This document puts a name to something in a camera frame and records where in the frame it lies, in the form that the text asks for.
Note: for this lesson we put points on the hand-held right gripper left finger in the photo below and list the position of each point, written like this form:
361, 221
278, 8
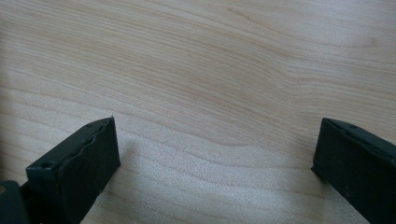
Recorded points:
77, 174

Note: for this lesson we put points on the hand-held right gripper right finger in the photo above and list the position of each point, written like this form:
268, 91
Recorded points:
358, 168

